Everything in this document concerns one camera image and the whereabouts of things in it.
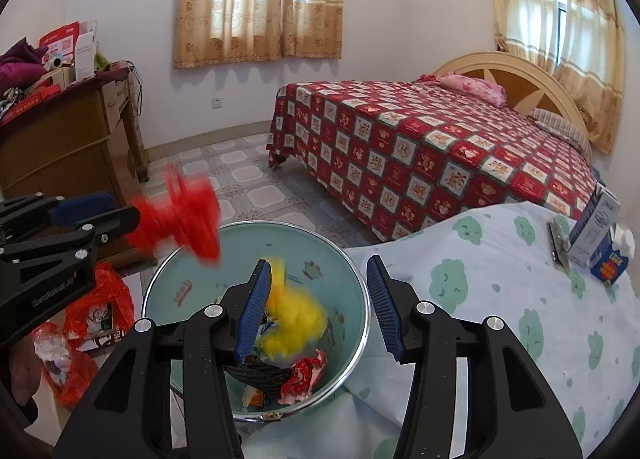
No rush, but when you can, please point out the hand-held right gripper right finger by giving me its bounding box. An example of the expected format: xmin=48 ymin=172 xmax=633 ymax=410
xmin=366 ymin=254 xmax=583 ymax=459

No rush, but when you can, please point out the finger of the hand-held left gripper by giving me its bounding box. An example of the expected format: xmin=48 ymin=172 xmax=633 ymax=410
xmin=74 ymin=206 xmax=142 ymax=249
xmin=0 ymin=190 xmax=117 ymax=241

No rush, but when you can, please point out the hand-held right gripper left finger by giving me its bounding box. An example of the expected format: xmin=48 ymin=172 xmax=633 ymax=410
xmin=52 ymin=259 xmax=273 ymax=459

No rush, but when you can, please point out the yellow plastic bag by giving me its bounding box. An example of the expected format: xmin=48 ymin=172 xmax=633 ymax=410
xmin=264 ymin=259 xmax=327 ymax=366

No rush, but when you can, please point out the black foam net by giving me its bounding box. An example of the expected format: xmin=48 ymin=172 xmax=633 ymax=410
xmin=232 ymin=359 xmax=297 ymax=391

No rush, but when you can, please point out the teal cartoon print bucket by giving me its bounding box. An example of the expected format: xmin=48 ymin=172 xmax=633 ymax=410
xmin=141 ymin=222 xmax=372 ymax=423

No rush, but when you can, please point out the person's left forearm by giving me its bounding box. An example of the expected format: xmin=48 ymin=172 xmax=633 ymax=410
xmin=9 ymin=339 xmax=42 ymax=421

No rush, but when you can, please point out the brown wooden cabinet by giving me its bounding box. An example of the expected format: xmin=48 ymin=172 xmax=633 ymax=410
xmin=0 ymin=62 xmax=151 ymax=261

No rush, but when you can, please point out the red plastic bag with rubbish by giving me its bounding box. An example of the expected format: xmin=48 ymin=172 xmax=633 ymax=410
xmin=64 ymin=264 xmax=137 ymax=351
xmin=32 ymin=323 xmax=99 ymax=408

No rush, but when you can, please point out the red printed wrapper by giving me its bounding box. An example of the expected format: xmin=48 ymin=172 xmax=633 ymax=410
xmin=280 ymin=349 xmax=328 ymax=406

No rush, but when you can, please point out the light blue cloud print tablecloth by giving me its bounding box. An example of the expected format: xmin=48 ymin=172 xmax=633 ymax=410
xmin=240 ymin=202 xmax=640 ymax=459

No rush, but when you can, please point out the white cardboard box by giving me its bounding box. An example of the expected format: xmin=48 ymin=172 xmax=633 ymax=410
xmin=75 ymin=19 xmax=99 ymax=83

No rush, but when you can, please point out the purple cloth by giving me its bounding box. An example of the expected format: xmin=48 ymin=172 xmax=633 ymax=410
xmin=0 ymin=39 xmax=49 ymax=86

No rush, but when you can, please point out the bed with red checkered bedspread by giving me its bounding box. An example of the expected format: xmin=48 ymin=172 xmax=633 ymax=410
xmin=267 ymin=80 xmax=601 ymax=243

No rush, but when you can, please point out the red cardboard box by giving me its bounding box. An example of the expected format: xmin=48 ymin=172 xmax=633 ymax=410
xmin=39 ymin=22 xmax=82 ymax=66

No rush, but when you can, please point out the dark narrow sachet strip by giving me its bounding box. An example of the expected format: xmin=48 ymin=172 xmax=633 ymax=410
xmin=547 ymin=219 xmax=572 ymax=271

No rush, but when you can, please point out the tall white blue carton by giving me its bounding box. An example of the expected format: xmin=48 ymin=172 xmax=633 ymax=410
xmin=567 ymin=184 xmax=622 ymax=268

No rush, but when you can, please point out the blue carton with white cap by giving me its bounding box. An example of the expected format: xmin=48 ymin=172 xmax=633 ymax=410
xmin=590 ymin=226 xmax=637 ymax=287

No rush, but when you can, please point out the pink pillow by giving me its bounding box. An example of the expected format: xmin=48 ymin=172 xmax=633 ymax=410
xmin=440 ymin=74 xmax=507 ymax=108

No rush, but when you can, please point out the striped pillow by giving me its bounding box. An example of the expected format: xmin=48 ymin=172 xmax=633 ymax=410
xmin=530 ymin=108 xmax=592 ymax=153

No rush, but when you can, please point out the beige patterned window curtain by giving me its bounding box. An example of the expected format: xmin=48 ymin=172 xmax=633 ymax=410
xmin=173 ymin=0 xmax=347 ymax=71
xmin=487 ymin=0 xmax=627 ymax=156

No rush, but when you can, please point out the cream wooden headboard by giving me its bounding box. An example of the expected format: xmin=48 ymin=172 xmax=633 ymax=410
xmin=432 ymin=52 xmax=594 ymax=165

